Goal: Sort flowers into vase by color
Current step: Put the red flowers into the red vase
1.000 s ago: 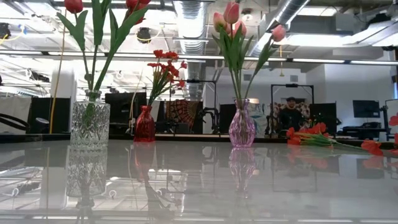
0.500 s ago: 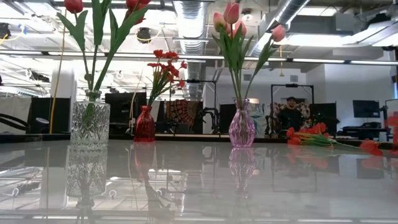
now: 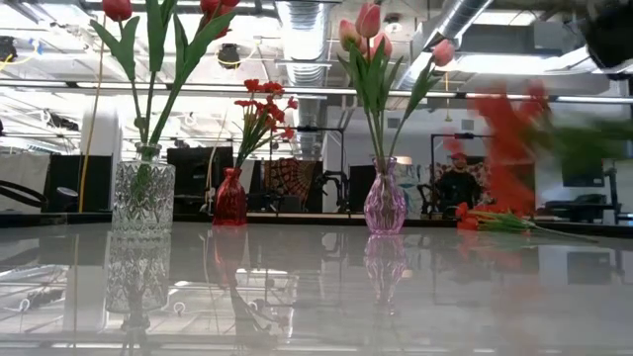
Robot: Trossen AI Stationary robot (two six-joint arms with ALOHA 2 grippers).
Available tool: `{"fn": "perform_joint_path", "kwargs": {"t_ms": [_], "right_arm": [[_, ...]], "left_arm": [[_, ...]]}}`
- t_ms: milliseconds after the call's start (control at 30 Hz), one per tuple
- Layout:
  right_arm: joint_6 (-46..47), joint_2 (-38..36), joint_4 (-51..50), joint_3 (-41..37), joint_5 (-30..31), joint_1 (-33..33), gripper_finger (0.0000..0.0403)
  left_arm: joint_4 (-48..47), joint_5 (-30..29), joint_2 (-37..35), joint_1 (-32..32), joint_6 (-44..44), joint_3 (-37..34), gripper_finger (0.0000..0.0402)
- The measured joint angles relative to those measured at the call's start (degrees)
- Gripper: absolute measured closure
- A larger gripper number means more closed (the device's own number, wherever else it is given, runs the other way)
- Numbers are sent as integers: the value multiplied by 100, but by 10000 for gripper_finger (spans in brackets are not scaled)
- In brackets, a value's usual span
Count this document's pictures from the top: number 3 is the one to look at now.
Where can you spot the black partition panel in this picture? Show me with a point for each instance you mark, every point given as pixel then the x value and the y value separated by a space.
pixel 360 188

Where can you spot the person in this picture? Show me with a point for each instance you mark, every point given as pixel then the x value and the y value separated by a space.
pixel 457 185

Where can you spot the red small-blossom flower bunch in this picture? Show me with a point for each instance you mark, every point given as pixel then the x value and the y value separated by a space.
pixel 494 220
pixel 262 114
pixel 504 148

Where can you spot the floral patterned cloth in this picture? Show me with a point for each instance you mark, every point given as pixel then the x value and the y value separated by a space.
pixel 477 173

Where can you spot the silver ventilation duct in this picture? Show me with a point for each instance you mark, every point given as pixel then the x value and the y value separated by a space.
pixel 304 39
pixel 445 25

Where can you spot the purple glass vase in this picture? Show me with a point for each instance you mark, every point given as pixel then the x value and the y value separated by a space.
pixel 385 207

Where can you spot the small black monitor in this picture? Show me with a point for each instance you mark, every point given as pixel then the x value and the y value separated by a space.
pixel 582 175

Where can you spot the long horizontal light bar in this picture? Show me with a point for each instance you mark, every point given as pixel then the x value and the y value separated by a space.
pixel 123 85

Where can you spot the clear glass vase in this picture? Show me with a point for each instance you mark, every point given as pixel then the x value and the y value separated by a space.
pixel 143 198

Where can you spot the brown patterned cloth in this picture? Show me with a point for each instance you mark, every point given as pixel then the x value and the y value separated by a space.
pixel 289 178

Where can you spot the red glass vase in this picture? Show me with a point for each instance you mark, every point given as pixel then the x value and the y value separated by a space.
pixel 230 200

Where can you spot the black ceiling camera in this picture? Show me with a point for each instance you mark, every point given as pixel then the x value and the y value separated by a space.
pixel 228 55

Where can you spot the short black cylinder post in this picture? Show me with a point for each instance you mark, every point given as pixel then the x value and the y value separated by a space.
pixel 67 200

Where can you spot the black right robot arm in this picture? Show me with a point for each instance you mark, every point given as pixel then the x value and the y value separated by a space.
pixel 613 34

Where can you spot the black background robot arm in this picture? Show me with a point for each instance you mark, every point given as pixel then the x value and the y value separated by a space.
pixel 336 188

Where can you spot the large black monitor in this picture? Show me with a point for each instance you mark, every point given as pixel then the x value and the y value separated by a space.
pixel 198 170

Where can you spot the white blue cloth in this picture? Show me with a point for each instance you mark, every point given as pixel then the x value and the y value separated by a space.
pixel 410 185

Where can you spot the black rig frame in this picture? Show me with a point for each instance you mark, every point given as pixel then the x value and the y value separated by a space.
pixel 316 129
pixel 465 135

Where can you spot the pink artificial tulip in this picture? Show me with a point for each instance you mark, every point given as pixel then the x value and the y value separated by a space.
pixel 443 52
pixel 383 45
pixel 348 33

